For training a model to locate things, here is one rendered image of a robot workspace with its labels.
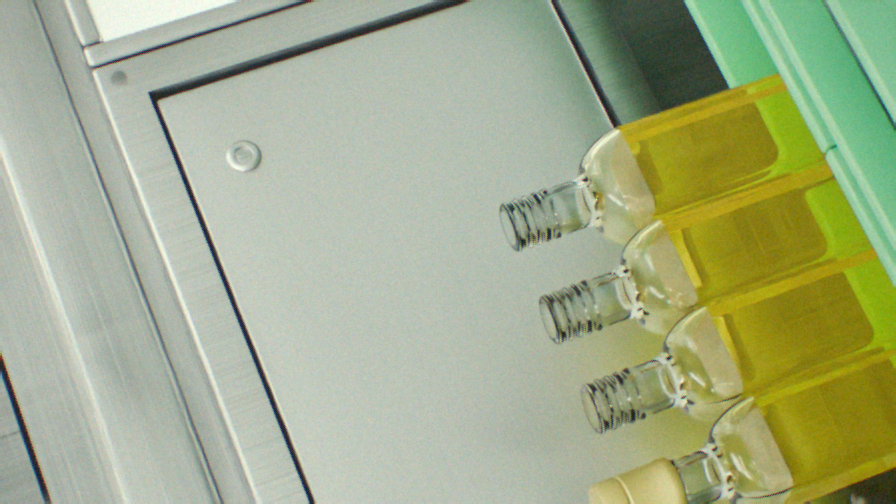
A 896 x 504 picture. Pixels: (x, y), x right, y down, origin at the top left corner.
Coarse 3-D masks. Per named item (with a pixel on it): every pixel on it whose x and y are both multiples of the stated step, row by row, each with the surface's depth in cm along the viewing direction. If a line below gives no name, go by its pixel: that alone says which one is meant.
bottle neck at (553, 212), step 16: (544, 192) 114; (560, 192) 114; (576, 192) 114; (512, 208) 113; (528, 208) 113; (544, 208) 113; (560, 208) 114; (576, 208) 114; (592, 208) 114; (512, 224) 113; (528, 224) 113; (544, 224) 113; (560, 224) 114; (576, 224) 114; (592, 224) 115; (512, 240) 115; (528, 240) 114; (544, 240) 114
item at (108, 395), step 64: (0, 0) 134; (640, 0) 141; (0, 64) 132; (64, 64) 135; (640, 64) 139; (704, 64) 139; (0, 128) 130; (64, 128) 130; (0, 192) 130; (64, 192) 128; (128, 192) 131; (0, 256) 129; (64, 256) 126; (128, 256) 127; (0, 320) 127; (64, 320) 125; (128, 320) 125; (0, 384) 127; (64, 384) 125; (128, 384) 123; (192, 384) 126; (0, 448) 125; (64, 448) 123; (128, 448) 121; (192, 448) 122
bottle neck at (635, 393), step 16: (624, 368) 111; (640, 368) 110; (656, 368) 110; (592, 384) 110; (608, 384) 110; (624, 384) 109; (640, 384) 109; (656, 384) 110; (672, 384) 110; (592, 400) 109; (608, 400) 109; (624, 400) 109; (640, 400) 109; (656, 400) 110; (672, 400) 110; (592, 416) 111; (608, 416) 109; (624, 416) 109; (640, 416) 110
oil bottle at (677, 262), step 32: (736, 192) 114; (768, 192) 114; (800, 192) 114; (832, 192) 114; (672, 224) 112; (704, 224) 113; (736, 224) 113; (768, 224) 113; (800, 224) 113; (832, 224) 113; (640, 256) 112; (672, 256) 112; (704, 256) 112; (736, 256) 112; (768, 256) 112; (800, 256) 112; (832, 256) 113; (640, 288) 112; (672, 288) 111; (704, 288) 111; (736, 288) 112; (640, 320) 114; (672, 320) 112
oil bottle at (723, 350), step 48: (768, 288) 111; (816, 288) 111; (864, 288) 111; (672, 336) 110; (720, 336) 110; (768, 336) 110; (816, 336) 110; (864, 336) 110; (720, 384) 109; (768, 384) 109
